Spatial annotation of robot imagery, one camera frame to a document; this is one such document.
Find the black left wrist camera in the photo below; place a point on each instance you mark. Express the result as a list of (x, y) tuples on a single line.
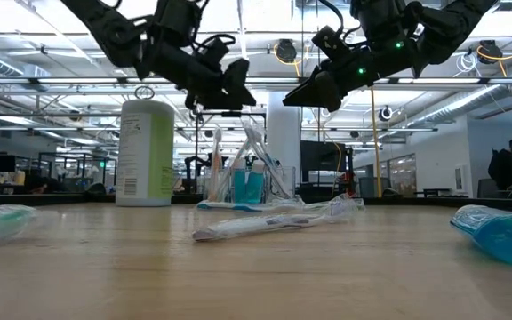
[(213, 51)]

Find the person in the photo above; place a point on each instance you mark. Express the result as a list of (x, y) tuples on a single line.
[(42, 186), (500, 169)]

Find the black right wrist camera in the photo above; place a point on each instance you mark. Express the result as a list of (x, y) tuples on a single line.
[(327, 41)]

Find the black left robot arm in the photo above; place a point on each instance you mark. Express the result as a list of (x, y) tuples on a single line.
[(114, 31)]

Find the grey toothbrush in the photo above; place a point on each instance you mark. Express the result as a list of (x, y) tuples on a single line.
[(247, 226)]

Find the white green wipes canister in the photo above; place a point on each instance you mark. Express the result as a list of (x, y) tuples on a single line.
[(145, 155)]

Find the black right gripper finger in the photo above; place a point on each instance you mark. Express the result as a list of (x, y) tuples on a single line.
[(318, 93)]

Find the black background robot arm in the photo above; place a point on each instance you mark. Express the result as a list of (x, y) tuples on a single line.
[(194, 164)]

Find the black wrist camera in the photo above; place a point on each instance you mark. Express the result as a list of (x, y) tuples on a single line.
[(327, 41), (213, 51)]

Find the blue toothbrush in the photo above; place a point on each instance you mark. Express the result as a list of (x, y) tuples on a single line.
[(238, 207)]

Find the clear cup with toothbrushes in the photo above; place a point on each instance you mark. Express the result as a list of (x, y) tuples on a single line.
[(256, 114)]

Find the small blue mouthwash bottle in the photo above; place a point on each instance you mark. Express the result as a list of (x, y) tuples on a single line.
[(505, 240), (255, 186), (239, 182)]

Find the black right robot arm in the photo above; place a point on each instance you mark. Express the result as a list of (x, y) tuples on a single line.
[(442, 26)]

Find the clear plastic organizer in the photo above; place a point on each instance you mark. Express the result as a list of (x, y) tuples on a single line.
[(289, 178)]

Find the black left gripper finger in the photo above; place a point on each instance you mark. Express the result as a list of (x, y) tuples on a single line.
[(238, 84), (207, 102)]

